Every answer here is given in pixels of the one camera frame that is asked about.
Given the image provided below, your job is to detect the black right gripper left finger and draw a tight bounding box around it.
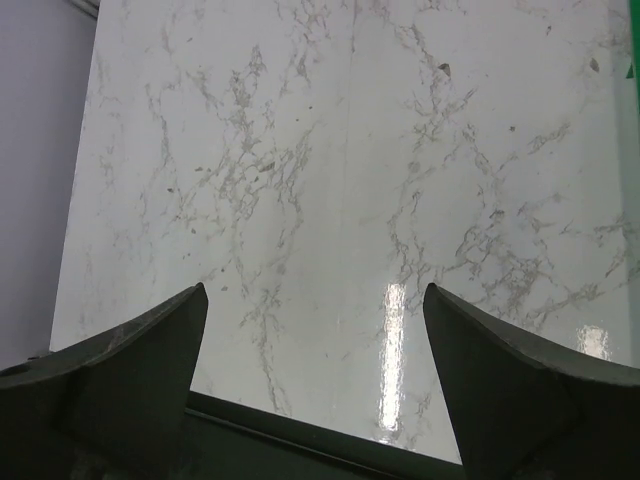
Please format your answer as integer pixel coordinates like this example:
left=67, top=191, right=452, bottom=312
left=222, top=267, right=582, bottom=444
left=1, top=283, right=208, bottom=479

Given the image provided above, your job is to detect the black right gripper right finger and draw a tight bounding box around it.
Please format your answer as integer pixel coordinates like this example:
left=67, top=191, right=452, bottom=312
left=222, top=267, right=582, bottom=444
left=423, top=283, right=639, bottom=479

